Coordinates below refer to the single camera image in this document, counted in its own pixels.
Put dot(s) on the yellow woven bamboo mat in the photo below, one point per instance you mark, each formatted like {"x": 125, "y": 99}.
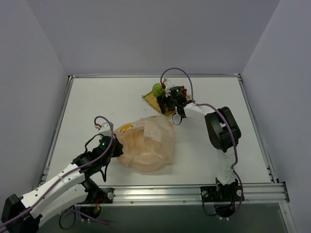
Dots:
{"x": 151, "y": 100}

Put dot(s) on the red fake grape bunch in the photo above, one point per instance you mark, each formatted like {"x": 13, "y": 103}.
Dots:
{"x": 184, "y": 90}

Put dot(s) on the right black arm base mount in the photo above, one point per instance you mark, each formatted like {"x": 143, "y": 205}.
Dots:
{"x": 226, "y": 199}

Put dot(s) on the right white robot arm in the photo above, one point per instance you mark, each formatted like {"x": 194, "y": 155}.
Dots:
{"x": 222, "y": 128}

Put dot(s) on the translucent banana print plastic bag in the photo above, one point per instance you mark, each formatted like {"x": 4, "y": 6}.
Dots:
{"x": 148, "y": 143}

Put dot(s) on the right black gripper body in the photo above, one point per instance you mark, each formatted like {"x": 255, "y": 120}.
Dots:
{"x": 164, "y": 103}

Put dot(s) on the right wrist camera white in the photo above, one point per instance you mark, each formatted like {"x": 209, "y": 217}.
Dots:
{"x": 167, "y": 84}

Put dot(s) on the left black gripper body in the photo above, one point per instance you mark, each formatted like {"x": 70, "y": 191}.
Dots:
{"x": 117, "y": 148}

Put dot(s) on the aluminium front rail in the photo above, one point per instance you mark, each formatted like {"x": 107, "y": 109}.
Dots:
{"x": 191, "y": 194}

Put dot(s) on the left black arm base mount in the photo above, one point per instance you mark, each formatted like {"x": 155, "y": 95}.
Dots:
{"x": 95, "y": 195}

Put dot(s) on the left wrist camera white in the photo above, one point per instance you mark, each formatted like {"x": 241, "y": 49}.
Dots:
{"x": 104, "y": 129}

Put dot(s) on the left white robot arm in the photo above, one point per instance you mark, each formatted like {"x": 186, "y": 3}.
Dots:
{"x": 73, "y": 185}

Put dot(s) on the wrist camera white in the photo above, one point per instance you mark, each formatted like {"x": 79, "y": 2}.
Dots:
{"x": 104, "y": 129}
{"x": 167, "y": 84}

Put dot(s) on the green fake guava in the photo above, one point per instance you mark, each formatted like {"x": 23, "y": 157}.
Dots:
{"x": 157, "y": 89}

